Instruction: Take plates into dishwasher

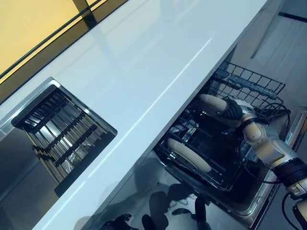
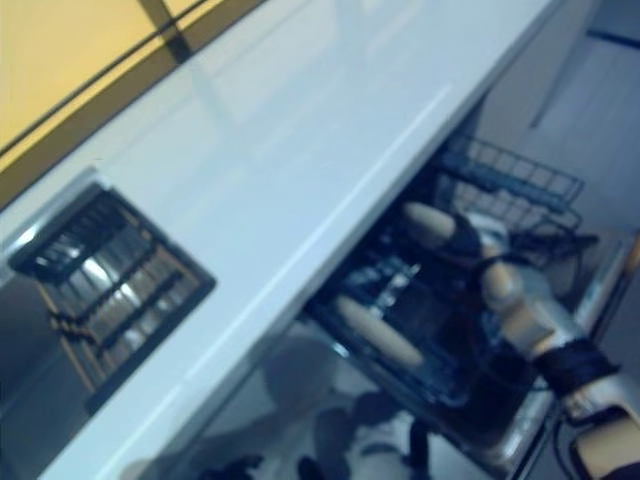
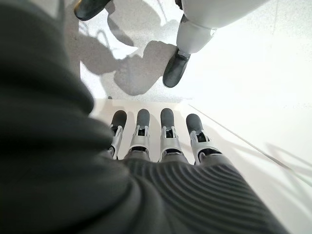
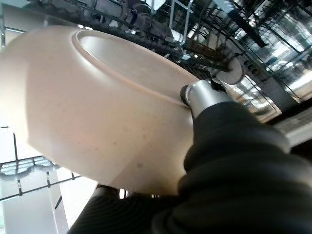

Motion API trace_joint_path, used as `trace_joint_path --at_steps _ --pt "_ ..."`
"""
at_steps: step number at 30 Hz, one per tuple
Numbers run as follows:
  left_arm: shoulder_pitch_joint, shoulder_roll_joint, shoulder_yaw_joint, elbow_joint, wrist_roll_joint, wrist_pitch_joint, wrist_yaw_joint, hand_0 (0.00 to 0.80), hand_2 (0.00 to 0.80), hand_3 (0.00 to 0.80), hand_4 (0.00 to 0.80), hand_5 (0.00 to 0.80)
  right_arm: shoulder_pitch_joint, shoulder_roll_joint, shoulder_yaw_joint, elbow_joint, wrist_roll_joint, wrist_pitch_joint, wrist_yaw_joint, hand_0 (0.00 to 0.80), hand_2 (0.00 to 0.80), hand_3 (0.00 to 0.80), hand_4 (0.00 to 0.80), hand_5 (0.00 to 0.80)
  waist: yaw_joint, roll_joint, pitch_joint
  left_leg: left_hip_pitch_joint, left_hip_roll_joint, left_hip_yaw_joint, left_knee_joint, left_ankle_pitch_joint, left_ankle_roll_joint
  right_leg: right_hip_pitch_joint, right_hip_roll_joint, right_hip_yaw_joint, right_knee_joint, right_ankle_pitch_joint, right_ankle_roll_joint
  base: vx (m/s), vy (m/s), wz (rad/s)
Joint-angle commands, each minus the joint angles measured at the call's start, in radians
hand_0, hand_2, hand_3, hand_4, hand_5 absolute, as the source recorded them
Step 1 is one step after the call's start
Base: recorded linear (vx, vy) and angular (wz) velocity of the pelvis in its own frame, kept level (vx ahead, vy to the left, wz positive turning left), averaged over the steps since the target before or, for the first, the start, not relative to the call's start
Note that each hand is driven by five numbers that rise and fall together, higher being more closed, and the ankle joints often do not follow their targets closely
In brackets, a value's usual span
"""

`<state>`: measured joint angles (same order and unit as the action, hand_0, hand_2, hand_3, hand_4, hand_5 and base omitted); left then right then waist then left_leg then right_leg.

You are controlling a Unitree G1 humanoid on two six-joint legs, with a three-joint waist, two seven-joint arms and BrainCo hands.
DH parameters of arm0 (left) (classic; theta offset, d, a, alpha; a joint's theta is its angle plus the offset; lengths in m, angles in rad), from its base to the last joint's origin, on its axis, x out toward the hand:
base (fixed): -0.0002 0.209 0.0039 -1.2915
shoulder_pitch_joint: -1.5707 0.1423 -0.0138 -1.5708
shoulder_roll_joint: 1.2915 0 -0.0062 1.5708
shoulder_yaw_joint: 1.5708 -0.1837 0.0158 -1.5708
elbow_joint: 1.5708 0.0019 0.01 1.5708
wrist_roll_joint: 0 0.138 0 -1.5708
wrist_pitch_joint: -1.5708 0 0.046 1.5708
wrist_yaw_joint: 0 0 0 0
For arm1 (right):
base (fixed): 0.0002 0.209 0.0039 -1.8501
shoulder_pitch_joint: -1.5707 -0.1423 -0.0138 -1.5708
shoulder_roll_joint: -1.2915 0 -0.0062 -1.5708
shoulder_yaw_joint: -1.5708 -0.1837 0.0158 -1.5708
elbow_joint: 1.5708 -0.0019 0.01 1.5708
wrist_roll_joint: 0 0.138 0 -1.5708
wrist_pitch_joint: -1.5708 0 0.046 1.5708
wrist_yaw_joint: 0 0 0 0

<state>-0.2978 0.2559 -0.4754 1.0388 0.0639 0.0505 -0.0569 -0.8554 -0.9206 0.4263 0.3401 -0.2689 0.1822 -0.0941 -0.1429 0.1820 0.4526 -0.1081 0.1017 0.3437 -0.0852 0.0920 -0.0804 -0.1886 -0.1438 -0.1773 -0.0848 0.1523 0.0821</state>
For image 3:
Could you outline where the robot left hand dark palm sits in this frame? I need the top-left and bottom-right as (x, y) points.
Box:
(0, 0), (291, 234)

